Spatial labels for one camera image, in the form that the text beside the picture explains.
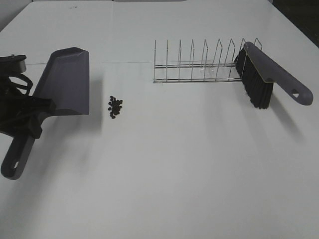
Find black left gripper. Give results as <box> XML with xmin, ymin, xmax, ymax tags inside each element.
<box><xmin>0</xmin><ymin>96</ymin><xmax>56</xmax><ymax>139</ymax></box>

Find grey plastic dustpan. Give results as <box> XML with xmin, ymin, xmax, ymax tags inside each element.
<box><xmin>0</xmin><ymin>47</ymin><xmax>90</xmax><ymax>180</ymax></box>

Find pile of coffee beans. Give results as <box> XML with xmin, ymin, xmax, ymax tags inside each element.
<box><xmin>108</xmin><ymin>95</ymin><xmax>123</xmax><ymax>119</ymax></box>

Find grey hand brush black bristles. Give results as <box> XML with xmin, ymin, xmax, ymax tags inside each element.
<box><xmin>234</xmin><ymin>41</ymin><xmax>314</xmax><ymax>109</ymax></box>

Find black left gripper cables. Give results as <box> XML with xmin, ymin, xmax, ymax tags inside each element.
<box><xmin>0</xmin><ymin>71</ymin><xmax>34</xmax><ymax>100</ymax></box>

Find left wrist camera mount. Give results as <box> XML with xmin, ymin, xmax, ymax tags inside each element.
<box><xmin>0</xmin><ymin>55</ymin><xmax>26</xmax><ymax>74</ymax></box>

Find chrome wire dish rack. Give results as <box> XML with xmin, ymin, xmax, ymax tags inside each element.
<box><xmin>152</xmin><ymin>37</ymin><xmax>263</xmax><ymax>84</ymax></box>

